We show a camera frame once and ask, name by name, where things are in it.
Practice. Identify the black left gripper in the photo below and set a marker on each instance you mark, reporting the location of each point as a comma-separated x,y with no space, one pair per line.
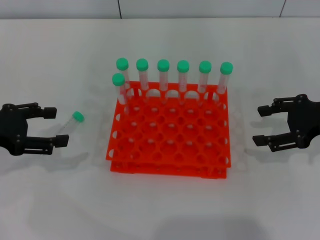
10,125

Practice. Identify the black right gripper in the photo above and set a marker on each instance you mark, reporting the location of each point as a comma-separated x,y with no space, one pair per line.
305,120

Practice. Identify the green capped clear test tube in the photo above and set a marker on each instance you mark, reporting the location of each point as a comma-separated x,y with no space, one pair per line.
205,66
183,66
118,79
142,64
163,65
226,68
70,125
122,63

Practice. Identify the orange test tube rack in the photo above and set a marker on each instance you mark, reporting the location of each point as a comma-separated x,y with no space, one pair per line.
170,140

